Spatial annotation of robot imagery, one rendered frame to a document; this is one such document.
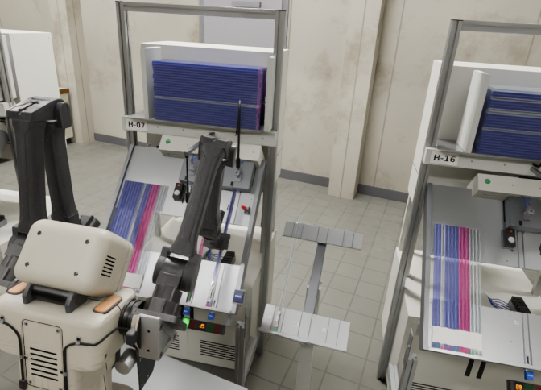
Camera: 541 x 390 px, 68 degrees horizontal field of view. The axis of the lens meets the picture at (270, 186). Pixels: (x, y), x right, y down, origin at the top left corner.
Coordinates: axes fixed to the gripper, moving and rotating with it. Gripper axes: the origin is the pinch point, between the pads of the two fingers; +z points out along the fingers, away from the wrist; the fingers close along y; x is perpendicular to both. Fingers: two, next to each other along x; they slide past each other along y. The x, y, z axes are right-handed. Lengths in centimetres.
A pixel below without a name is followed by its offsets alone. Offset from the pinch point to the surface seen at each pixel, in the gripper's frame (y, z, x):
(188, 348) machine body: 26, 71, 46
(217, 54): 21, -11, -89
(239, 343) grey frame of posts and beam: -10.8, 23.7, 36.9
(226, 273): -1.8, 10.5, 9.8
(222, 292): -1.9, 10.5, 18.1
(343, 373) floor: -59, 97, 43
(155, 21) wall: 219, 215, -317
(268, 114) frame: -10, -9, -59
